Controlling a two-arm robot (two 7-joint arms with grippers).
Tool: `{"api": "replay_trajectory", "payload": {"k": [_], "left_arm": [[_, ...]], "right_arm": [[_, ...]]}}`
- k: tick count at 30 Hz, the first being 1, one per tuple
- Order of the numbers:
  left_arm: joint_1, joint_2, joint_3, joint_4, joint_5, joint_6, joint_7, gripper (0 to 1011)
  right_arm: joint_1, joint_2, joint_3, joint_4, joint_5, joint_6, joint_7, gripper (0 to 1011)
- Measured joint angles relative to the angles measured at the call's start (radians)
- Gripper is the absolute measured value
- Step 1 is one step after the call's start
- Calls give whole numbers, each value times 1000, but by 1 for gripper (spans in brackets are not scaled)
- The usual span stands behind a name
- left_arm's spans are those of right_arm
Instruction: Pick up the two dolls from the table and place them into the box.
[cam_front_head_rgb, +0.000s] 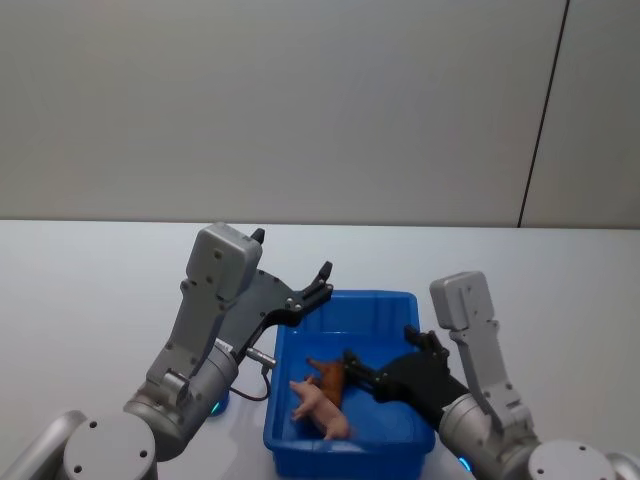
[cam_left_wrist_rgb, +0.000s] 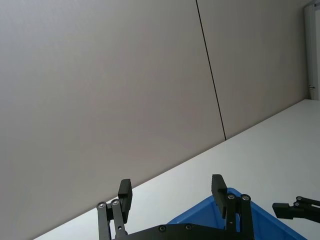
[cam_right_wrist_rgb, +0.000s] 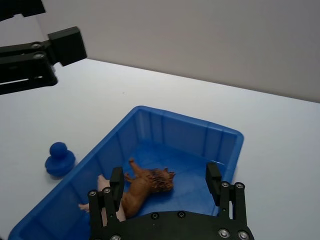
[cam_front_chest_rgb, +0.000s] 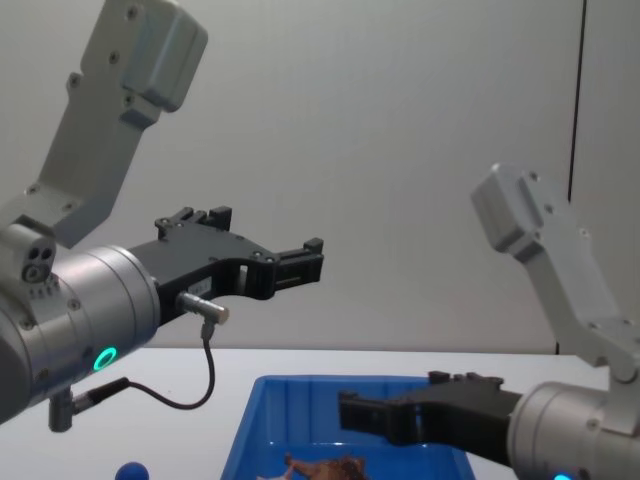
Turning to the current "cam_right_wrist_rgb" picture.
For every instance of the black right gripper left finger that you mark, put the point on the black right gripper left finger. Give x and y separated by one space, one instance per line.
115 190

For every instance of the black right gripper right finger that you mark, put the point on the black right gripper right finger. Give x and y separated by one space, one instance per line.
215 182

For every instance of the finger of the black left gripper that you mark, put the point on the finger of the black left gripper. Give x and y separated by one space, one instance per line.
20 7
65 46

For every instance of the pink toy pig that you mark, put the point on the pink toy pig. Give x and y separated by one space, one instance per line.
102 183

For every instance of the brown toy lion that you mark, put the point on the brown toy lion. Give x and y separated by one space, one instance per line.
140 190

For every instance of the blue plastic bin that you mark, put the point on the blue plastic bin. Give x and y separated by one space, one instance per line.
175 140

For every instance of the blue rubber duck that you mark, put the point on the blue rubber duck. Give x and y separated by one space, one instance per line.
60 161

